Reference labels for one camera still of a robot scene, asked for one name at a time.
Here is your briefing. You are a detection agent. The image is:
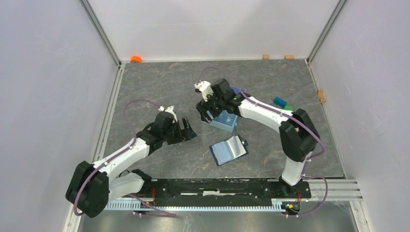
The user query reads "blue card holder wallet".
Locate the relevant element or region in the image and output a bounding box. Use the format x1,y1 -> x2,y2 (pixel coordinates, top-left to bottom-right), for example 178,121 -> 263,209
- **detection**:
209,135 -> 249,166

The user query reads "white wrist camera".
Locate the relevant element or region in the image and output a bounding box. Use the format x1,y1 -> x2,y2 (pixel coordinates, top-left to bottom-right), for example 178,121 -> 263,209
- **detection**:
164,105 -> 178,123
194,81 -> 214,102

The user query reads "curved wooden piece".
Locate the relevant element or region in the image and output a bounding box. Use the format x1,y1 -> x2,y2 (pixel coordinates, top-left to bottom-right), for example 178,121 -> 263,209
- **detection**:
317,89 -> 326,104

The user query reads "green toy brick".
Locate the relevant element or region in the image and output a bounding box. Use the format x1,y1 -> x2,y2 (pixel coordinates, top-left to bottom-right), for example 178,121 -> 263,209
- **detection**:
283,105 -> 294,111

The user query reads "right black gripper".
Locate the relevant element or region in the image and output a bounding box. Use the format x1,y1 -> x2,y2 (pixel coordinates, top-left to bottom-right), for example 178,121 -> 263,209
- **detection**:
195,91 -> 224,124

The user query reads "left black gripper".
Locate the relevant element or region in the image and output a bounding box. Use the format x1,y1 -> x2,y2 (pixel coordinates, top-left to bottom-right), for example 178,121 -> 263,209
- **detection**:
162,116 -> 196,145

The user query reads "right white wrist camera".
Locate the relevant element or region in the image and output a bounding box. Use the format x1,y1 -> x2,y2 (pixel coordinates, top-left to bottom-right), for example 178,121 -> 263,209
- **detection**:
194,81 -> 214,102

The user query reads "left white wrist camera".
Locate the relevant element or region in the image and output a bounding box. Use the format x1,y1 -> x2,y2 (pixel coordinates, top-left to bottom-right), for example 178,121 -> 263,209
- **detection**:
164,105 -> 178,123

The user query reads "blue toy brick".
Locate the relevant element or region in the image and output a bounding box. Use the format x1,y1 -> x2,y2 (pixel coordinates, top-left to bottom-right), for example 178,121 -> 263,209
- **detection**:
273,97 -> 287,108

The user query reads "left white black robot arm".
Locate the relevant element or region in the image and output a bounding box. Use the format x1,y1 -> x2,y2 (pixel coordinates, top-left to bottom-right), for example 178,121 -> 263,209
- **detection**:
65,109 -> 197,218

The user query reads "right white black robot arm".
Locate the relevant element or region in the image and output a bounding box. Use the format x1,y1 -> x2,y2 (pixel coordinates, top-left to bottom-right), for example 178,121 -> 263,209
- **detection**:
194,78 -> 321,197

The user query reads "orange round cap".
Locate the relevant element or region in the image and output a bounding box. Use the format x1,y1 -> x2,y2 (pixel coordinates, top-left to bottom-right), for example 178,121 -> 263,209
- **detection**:
130,56 -> 142,63

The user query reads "blue purple three-bin tray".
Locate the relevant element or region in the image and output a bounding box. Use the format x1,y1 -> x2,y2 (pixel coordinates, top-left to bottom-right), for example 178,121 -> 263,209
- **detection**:
200,86 -> 247,134

